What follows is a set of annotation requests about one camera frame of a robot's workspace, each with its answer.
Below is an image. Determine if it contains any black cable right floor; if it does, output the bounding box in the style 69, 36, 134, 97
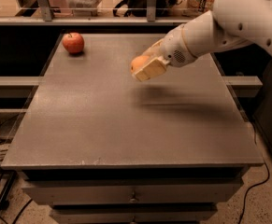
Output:
236, 121, 271, 224

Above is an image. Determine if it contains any metal shelf railing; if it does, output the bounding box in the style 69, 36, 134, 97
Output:
0, 0, 214, 26

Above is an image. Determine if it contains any grey drawer cabinet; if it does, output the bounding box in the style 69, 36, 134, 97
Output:
3, 34, 263, 224

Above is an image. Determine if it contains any black bag on shelf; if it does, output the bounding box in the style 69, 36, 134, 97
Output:
112, 0, 184, 17

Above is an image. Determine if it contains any red apple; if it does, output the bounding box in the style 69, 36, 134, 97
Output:
62, 33, 84, 54

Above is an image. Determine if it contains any orange fruit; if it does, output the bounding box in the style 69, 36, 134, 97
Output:
130, 55, 150, 73

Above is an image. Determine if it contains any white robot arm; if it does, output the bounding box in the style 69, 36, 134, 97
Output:
130, 0, 272, 81

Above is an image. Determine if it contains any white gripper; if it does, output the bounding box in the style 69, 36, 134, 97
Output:
131, 24, 197, 81

